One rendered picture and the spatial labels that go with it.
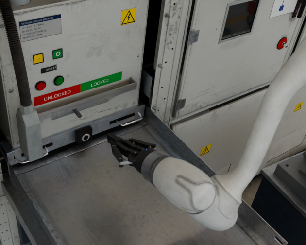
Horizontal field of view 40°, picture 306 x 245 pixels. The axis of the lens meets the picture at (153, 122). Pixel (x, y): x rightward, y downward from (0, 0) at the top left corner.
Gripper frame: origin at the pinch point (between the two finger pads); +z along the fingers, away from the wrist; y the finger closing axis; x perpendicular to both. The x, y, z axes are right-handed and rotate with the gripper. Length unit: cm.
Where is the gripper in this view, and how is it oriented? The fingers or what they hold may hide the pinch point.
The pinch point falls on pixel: (114, 140)
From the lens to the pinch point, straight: 129.3
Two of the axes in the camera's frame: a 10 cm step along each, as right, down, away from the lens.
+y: 8.1, -3.1, 5.0
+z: -5.8, -2.9, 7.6
